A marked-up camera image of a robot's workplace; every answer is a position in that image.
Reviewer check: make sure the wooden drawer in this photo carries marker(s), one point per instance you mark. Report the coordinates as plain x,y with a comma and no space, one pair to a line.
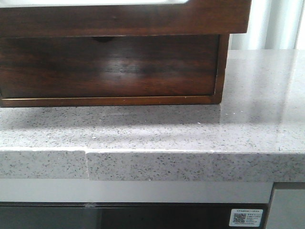
109,66
195,17

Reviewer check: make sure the black glass appliance front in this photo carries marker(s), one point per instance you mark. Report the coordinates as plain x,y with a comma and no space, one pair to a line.
56,215

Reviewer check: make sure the white QR code sticker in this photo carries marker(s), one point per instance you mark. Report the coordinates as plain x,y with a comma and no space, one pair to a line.
246,217

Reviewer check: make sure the grey cabinet door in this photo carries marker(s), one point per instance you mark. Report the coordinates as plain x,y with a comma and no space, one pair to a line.
287,208

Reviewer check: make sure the dark wooden drawer cabinet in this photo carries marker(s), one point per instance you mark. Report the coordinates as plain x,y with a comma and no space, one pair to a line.
221,69

